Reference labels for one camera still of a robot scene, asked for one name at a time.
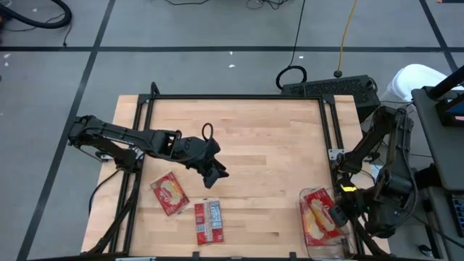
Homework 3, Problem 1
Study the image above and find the black metal table frame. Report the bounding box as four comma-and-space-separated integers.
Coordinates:
81, 81, 391, 261

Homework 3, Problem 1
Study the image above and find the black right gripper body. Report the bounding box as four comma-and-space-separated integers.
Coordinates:
335, 183, 365, 218

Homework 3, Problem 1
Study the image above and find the black round pole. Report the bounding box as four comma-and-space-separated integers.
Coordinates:
426, 65, 464, 101

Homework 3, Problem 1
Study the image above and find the grey side desk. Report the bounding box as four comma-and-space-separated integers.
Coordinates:
411, 86, 464, 192

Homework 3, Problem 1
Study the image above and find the black looped power cable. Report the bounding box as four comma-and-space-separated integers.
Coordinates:
275, 0, 308, 91

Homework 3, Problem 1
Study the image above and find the yellow extension cable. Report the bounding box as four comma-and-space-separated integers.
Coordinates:
333, 0, 360, 79

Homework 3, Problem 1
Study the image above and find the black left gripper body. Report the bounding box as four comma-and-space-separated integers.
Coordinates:
172, 136, 221, 170

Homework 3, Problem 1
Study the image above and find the white rounded object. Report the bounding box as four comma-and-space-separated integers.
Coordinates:
380, 63, 464, 104

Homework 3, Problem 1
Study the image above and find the black keyboard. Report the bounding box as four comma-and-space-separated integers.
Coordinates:
450, 193, 464, 239

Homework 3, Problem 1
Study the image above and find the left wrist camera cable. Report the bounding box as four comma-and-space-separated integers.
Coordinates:
201, 122, 215, 143

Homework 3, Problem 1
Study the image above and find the clear plastic bin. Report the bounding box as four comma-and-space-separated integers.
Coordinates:
299, 186, 358, 261

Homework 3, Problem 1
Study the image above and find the black vacuum hose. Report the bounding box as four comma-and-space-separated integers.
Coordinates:
0, 0, 73, 31

